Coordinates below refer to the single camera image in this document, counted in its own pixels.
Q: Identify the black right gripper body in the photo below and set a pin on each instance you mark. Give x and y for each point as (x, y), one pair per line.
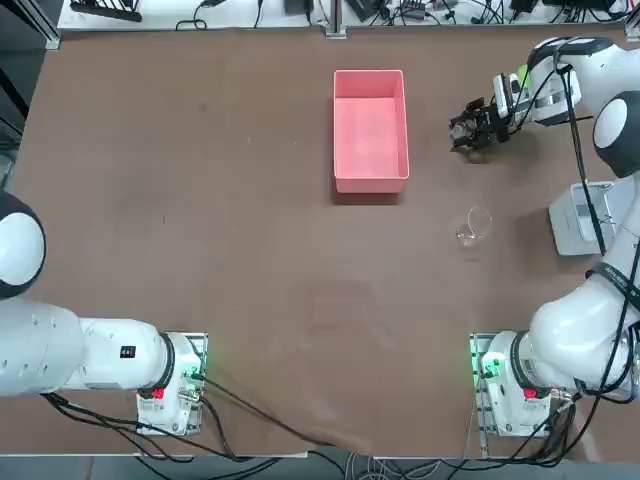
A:
(500, 129)

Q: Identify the small glass beaker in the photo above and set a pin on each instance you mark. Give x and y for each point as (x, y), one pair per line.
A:
(457, 132)

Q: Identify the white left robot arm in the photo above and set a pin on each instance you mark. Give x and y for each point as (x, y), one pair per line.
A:
(40, 350)

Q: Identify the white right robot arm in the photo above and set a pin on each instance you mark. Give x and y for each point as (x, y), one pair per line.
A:
(575, 340)

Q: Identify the green tissue pack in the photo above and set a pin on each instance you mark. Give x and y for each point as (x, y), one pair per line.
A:
(523, 75)

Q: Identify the large glass beaker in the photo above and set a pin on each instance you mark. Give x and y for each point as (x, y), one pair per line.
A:
(472, 230)

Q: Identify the pink plastic container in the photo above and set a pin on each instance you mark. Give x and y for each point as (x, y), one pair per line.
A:
(370, 130)

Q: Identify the white bin with lid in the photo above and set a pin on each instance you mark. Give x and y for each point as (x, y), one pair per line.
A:
(567, 225)

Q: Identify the black power adapter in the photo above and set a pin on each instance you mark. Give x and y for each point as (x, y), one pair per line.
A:
(367, 9)
(298, 6)

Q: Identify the black finned device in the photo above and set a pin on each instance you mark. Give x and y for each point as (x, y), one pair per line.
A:
(107, 10)

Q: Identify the aluminium frame post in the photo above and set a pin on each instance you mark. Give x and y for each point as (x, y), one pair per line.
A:
(336, 17)

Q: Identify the aluminium frame profile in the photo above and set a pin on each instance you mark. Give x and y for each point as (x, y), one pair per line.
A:
(47, 30)

